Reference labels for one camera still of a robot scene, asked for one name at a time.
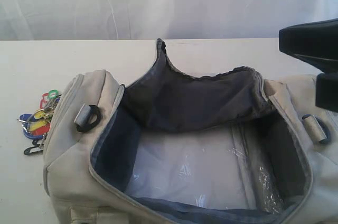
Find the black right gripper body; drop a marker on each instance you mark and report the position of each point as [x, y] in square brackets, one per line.
[315, 43]

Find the beige canvas duffel bag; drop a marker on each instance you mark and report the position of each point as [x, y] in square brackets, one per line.
[90, 150]

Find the colourful key tag bunch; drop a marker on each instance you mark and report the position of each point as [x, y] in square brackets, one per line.
[36, 126]

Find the white backdrop curtain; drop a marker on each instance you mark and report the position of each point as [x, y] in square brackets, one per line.
[151, 19]

